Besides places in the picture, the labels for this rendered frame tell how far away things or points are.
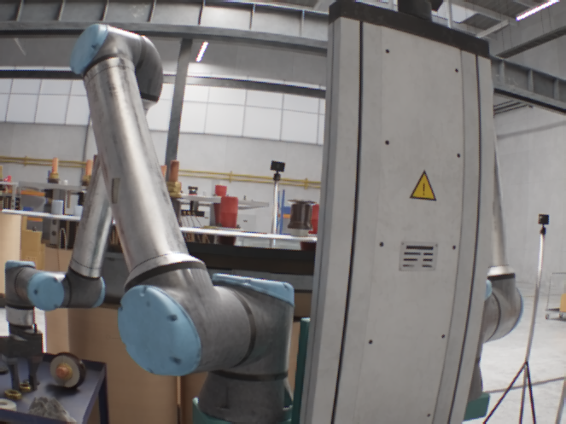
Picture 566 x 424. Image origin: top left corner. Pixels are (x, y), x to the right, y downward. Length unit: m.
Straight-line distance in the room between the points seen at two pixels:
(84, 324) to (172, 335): 1.10
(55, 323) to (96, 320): 1.74
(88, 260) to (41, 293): 0.16
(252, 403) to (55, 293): 0.55
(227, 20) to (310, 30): 1.51
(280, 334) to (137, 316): 0.27
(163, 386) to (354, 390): 1.10
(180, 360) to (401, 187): 0.46
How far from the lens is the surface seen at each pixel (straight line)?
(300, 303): 2.11
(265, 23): 10.55
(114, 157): 1.04
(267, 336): 1.02
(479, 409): 1.32
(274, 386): 1.06
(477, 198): 1.09
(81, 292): 1.40
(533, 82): 13.15
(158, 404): 2.01
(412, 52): 1.06
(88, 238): 1.36
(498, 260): 1.41
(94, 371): 1.83
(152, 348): 0.90
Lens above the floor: 1.37
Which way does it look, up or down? 3 degrees up
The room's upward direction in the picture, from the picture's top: 4 degrees clockwise
